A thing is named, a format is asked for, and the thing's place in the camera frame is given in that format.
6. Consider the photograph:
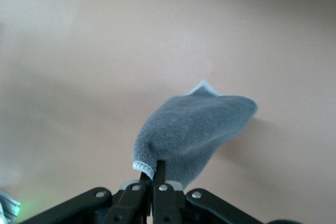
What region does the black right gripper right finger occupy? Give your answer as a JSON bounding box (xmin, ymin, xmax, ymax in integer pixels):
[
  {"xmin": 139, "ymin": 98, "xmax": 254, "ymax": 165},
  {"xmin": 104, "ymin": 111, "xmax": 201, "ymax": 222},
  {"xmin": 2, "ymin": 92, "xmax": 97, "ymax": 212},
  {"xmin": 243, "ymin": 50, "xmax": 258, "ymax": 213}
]
[{"xmin": 152, "ymin": 159, "xmax": 265, "ymax": 224}]

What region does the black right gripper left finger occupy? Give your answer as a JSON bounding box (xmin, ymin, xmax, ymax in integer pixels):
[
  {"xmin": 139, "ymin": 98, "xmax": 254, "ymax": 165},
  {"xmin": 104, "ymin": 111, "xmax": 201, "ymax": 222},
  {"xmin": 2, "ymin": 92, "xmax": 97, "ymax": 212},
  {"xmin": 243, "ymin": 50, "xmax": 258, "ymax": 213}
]
[{"xmin": 15, "ymin": 171, "xmax": 152, "ymax": 224}]

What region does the grey microfibre towel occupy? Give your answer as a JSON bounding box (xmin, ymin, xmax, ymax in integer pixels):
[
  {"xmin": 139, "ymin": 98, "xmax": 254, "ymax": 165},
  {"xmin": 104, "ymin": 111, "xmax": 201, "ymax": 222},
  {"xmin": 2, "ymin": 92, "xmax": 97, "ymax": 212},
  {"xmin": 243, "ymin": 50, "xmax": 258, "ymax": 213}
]
[{"xmin": 132, "ymin": 79, "xmax": 259, "ymax": 190}]

